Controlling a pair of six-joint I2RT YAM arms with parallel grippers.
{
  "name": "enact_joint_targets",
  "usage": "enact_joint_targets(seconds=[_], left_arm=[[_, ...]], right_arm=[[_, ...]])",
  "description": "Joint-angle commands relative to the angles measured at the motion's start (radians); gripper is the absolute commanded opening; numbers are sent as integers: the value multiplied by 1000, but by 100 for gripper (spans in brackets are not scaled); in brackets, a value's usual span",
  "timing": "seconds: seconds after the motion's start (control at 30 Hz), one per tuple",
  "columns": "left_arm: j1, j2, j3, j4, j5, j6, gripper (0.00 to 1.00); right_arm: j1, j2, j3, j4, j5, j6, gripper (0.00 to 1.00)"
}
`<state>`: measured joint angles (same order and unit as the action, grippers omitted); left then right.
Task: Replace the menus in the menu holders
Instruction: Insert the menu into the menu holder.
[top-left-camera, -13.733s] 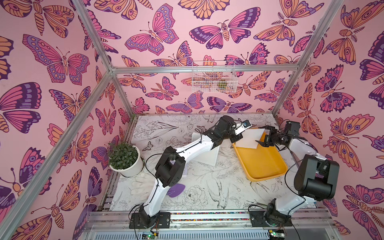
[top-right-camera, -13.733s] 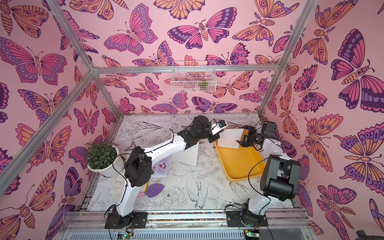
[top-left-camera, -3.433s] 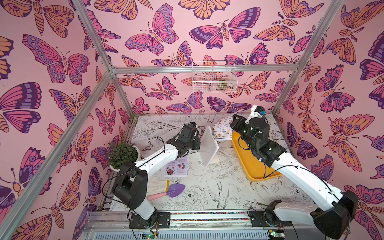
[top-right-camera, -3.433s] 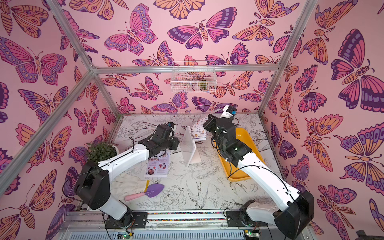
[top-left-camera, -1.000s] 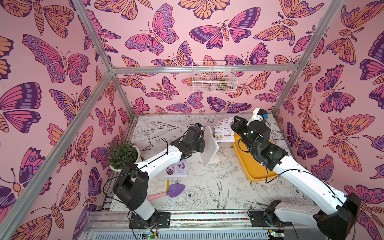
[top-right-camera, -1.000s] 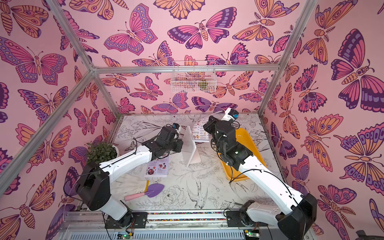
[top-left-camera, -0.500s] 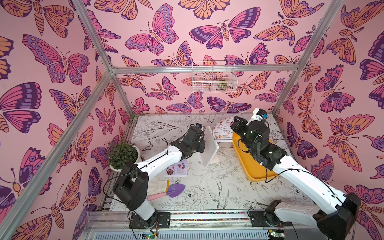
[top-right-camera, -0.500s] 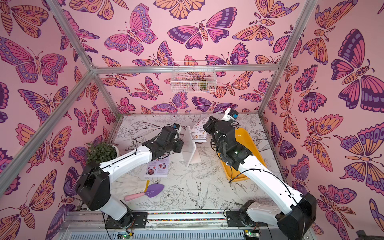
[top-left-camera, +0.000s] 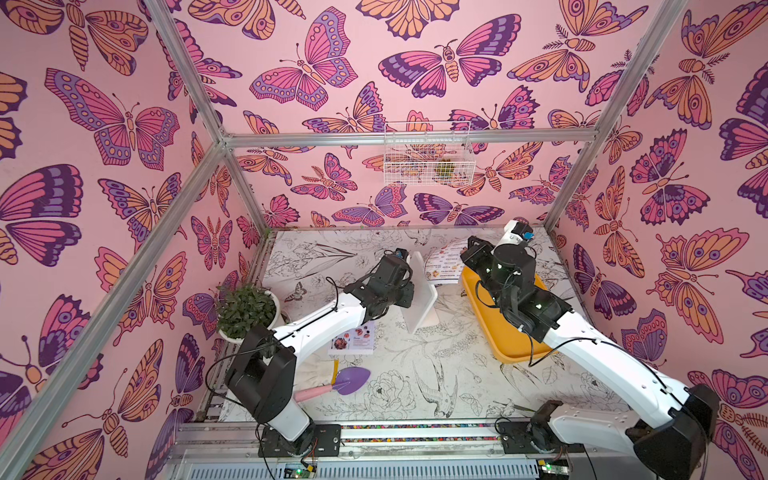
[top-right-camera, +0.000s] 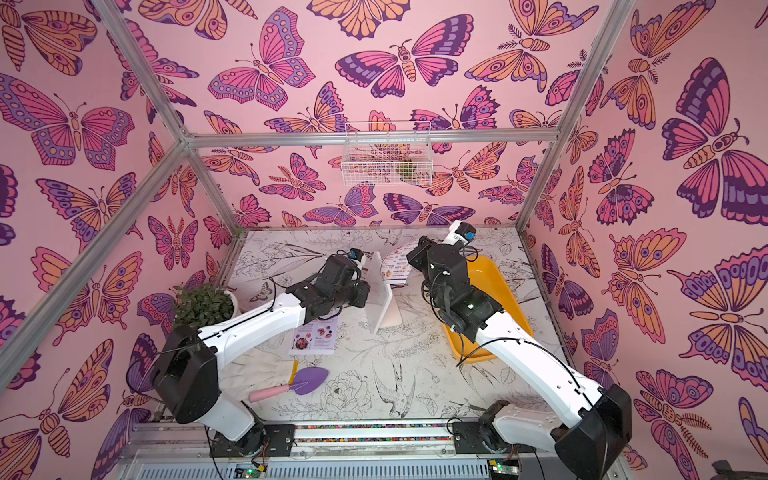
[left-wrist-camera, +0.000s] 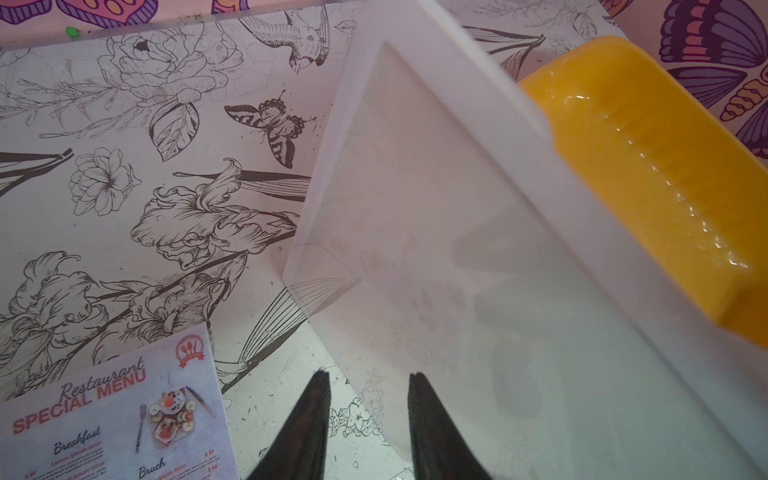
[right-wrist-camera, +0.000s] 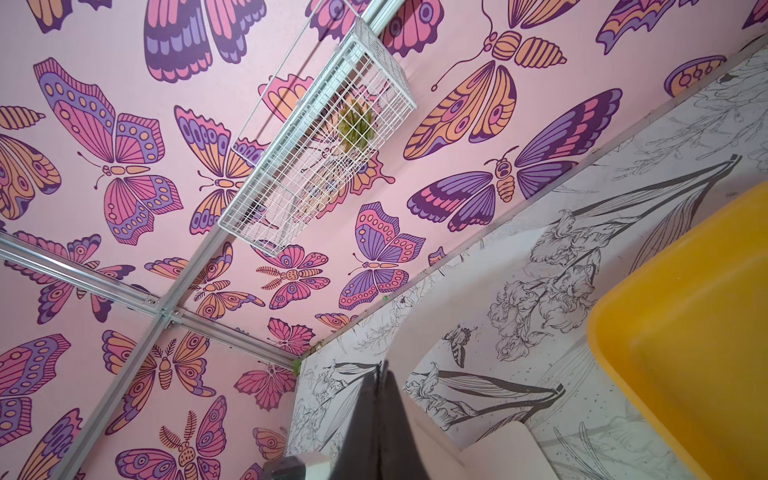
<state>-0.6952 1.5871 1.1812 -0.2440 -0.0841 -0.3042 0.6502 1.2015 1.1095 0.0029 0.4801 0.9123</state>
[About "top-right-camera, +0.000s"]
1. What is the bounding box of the clear acrylic menu holder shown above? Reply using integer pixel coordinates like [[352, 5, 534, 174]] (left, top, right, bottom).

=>
[[363, 251, 403, 334]]

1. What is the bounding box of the old menu sheet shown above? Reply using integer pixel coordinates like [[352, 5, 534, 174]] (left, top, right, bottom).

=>
[[288, 318, 339, 356]]

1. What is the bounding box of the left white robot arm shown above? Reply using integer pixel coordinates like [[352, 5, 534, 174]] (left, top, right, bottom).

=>
[[129, 248, 370, 456]]

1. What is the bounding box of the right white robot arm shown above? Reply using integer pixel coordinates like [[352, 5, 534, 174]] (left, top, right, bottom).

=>
[[407, 221, 632, 479]]

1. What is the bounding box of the yellow plastic tray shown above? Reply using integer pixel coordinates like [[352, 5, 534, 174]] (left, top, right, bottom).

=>
[[444, 256, 534, 366]]

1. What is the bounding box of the yellow stick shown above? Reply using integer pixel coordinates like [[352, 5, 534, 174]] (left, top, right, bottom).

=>
[[288, 360, 299, 384]]

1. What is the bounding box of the purple pink toy shovel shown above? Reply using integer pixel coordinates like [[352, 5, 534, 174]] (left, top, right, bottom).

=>
[[248, 367, 329, 403]]

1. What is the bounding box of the green item in basket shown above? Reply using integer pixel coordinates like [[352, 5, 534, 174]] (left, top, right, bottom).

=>
[[395, 160, 416, 182]]

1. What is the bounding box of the white potted green plant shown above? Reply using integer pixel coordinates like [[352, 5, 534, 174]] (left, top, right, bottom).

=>
[[174, 284, 239, 328]]

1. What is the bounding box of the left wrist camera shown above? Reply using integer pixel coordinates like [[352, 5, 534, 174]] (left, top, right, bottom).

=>
[[348, 248, 366, 268]]

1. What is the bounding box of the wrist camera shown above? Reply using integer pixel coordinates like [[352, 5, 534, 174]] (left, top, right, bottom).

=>
[[348, 248, 366, 268], [443, 220, 477, 246]]

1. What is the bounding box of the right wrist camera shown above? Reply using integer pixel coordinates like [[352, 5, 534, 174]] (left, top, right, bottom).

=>
[[443, 220, 477, 246]]

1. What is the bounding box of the white wire wall basket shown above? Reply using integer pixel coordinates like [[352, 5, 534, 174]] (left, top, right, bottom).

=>
[[339, 120, 434, 188]]

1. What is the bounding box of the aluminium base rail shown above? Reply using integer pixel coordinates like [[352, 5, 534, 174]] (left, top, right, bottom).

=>
[[125, 416, 625, 463]]

